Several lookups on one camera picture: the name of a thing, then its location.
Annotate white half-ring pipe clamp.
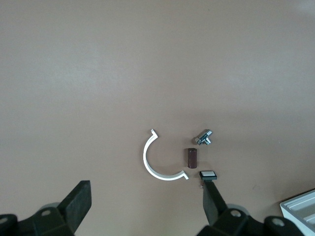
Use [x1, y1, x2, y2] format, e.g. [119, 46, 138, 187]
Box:
[142, 128, 189, 181]

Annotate chrome metal tee fitting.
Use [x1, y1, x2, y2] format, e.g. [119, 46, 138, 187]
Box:
[192, 128, 214, 146]

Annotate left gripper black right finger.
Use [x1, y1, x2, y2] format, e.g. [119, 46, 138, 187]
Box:
[196, 180, 305, 236]

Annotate white drawer cabinet housing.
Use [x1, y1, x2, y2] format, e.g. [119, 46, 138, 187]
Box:
[280, 188, 315, 236]

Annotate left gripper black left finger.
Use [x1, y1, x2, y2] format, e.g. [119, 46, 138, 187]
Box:
[0, 180, 93, 236]

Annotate dark brown cylinder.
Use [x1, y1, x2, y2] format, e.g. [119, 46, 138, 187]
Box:
[187, 147, 198, 170]

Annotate white square push button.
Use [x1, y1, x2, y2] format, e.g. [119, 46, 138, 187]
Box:
[196, 170, 219, 190]

